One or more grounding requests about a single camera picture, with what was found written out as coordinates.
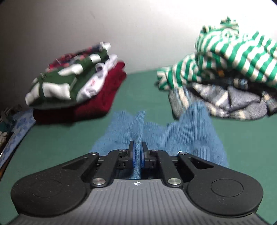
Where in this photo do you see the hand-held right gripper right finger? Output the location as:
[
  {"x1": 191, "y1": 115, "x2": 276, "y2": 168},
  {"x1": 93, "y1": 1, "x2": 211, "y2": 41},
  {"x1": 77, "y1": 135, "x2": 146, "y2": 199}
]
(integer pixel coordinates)
[{"x1": 141, "y1": 141, "x2": 217, "y2": 187}]

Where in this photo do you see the green white striped cardigan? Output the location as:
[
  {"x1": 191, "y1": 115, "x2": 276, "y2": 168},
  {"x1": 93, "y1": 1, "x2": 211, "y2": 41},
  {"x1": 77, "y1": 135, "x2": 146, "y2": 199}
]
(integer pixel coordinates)
[{"x1": 25, "y1": 42, "x2": 111, "y2": 107}]

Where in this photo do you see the green white striped shirt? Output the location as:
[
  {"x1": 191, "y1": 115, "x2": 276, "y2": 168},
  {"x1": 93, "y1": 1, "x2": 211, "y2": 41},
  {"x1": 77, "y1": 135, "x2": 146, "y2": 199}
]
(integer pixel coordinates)
[{"x1": 156, "y1": 16, "x2": 277, "y2": 91}]

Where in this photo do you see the blue white patterned cloth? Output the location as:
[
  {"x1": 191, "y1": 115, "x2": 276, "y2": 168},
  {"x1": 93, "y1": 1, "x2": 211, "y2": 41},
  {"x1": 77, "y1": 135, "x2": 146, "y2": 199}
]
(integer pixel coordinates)
[{"x1": 0, "y1": 109, "x2": 36, "y2": 171}]

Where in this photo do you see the green table cloth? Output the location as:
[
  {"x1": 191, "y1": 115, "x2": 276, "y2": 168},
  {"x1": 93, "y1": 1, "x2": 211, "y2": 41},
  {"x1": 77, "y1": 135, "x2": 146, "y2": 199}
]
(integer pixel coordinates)
[{"x1": 0, "y1": 69, "x2": 277, "y2": 219}]

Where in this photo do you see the grey blue striped garment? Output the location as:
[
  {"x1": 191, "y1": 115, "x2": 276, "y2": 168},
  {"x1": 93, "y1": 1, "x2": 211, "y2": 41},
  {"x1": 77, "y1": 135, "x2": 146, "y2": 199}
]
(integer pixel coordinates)
[{"x1": 169, "y1": 77, "x2": 277, "y2": 122}]

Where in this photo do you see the stack of folded clothes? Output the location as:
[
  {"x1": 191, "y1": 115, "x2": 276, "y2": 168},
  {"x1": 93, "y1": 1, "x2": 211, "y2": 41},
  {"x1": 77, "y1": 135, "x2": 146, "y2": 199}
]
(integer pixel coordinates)
[{"x1": 32, "y1": 62, "x2": 127, "y2": 125}]

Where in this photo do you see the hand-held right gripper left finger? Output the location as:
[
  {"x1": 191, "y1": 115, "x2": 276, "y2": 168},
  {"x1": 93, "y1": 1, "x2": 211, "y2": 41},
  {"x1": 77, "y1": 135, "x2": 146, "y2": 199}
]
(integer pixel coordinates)
[{"x1": 62, "y1": 141, "x2": 137, "y2": 187}]

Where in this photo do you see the red plaid shirt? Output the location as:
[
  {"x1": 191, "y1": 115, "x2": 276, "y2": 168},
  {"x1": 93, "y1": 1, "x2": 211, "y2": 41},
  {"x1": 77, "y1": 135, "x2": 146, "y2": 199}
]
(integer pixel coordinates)
[{"x1": 46, "y1": 42, "x2": 104, "y2": 73}]

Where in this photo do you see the white folded garment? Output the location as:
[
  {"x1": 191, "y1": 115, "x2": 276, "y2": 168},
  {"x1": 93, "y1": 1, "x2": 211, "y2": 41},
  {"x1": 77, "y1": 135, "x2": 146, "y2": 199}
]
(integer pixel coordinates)
[{"x1": 76, "y1": 54, "x2": 118, "y2": 103}]

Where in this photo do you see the blue knit sweater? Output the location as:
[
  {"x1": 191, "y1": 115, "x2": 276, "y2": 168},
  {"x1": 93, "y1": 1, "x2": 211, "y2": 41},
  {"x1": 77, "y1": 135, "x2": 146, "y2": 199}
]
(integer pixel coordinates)
[{"x1": 91, "y1": 102, "x2": 230, "y2": 180}]

